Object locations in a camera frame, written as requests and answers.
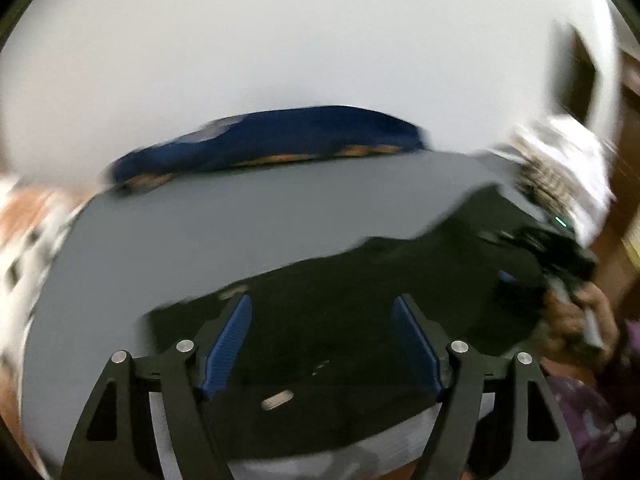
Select blue floral blanket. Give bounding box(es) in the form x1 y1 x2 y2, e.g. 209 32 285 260
107 105 430 192

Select white patterned cloth pile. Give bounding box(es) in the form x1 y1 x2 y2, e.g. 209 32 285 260
489 115 613 247

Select white floral pillow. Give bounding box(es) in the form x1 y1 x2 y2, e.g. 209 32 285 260
1 174 87 366

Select person's right hand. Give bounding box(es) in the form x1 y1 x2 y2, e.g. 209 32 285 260
538 283 620 370

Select grey mesh mattress cover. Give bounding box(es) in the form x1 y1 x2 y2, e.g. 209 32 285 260
22 151 539 479

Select purple sleeve right forearm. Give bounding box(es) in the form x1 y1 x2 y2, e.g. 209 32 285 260
548 322 639 479

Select black pants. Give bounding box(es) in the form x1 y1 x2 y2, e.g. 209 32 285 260
145 185 556 460

